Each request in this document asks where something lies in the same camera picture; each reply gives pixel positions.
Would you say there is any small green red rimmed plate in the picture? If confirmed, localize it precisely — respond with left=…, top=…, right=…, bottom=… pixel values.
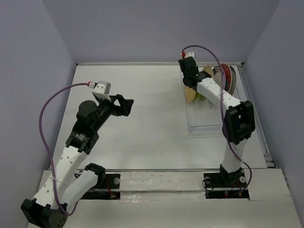
left=229, top=66, right=237, bottom=95

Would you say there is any plain yellow plate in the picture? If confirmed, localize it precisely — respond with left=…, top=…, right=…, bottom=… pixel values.
left=184, top=86, right=196, bottom=103

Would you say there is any beige plate with bird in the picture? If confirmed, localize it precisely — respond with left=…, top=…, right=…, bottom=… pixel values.
left=202, top=65, right=214, bottom=78

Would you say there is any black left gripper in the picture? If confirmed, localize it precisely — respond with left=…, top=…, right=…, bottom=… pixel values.
left=93, top=95, right=134, bottom=131

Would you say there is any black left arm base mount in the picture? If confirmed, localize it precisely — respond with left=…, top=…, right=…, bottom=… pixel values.
left=81, top=173, right=121, bottom=200

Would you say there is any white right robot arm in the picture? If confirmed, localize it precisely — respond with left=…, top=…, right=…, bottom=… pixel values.
left=178, top=57, right=256, bottom=186

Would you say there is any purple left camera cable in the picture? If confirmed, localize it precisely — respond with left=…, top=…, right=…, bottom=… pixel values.
left=39, top=82, right=95, bottom=216

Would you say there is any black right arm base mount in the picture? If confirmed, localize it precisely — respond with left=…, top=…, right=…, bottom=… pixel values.
left=202, top=172, right=250, bottom=200

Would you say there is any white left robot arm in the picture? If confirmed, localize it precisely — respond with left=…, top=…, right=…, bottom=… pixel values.
left=21, top=95, right=134, bottom=228

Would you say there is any white wire dish rack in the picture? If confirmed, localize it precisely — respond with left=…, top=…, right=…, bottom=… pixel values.
left=183, top=65, right=248, bottom=137

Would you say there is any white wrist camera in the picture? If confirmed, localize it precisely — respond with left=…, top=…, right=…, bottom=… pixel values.
left=92, top=81, right=111, bottom=100
left=182, top=51, right=195, bottom=58

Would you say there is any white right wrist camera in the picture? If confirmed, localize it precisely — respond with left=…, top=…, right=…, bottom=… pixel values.
left=182, top=51, right=195, bottom=58

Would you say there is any lime green plate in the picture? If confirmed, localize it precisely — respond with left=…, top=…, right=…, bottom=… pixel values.
left=193, top=92, right=206, bottom=101

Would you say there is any large green rimmed lettered plate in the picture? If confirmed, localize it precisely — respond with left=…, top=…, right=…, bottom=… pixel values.
left=212, top=66, right=226, bottom=89

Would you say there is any red plate with teal flower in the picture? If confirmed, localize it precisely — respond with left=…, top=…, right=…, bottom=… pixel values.
left=221, top=63, right=232, bottom=92

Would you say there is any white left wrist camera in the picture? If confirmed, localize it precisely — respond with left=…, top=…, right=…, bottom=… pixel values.
left=92, top=81, right=111, bottom=100

